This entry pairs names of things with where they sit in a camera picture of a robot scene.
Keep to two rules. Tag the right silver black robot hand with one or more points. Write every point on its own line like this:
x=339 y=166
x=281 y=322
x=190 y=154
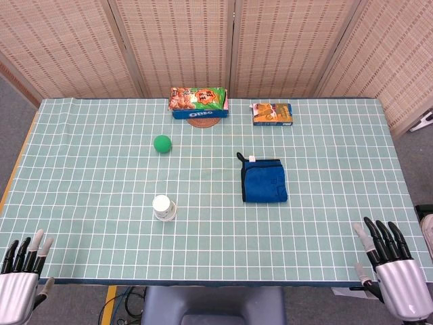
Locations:
x=400 y=284

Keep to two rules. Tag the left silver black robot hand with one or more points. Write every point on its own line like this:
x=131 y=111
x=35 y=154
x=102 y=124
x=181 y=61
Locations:
x=17 y=287

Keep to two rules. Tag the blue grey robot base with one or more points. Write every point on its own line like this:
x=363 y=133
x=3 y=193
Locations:
x=213 y=306

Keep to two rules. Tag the green checkered tablecloth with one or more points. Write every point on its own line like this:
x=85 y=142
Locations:
x=216 y=237

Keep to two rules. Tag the white sheet under table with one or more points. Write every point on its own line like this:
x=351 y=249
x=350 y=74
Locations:
x=348 y=293

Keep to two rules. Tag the white stand foot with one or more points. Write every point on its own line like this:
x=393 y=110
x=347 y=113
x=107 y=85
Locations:
x=423 y=122

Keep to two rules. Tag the folded blue towel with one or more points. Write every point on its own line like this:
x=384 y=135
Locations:
x=265 y=183

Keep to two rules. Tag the green ball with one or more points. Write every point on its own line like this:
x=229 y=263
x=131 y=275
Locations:
x=162 y=144

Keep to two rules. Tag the orange blue biscuit box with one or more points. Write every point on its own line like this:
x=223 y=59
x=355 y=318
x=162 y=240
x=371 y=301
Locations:
x=272 y=114

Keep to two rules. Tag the round brown woven coaster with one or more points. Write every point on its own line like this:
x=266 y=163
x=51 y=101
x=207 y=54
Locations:
x=202 y=123

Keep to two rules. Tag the blue Oreo box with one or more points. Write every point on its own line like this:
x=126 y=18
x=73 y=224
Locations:
x=199 y=114

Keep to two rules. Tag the green orange snack bag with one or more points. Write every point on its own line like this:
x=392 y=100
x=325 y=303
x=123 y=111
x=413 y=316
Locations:
x=198 y=98

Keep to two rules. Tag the bamboo folding screen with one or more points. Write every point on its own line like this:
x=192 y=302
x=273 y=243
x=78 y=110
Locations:
x=189 y=44

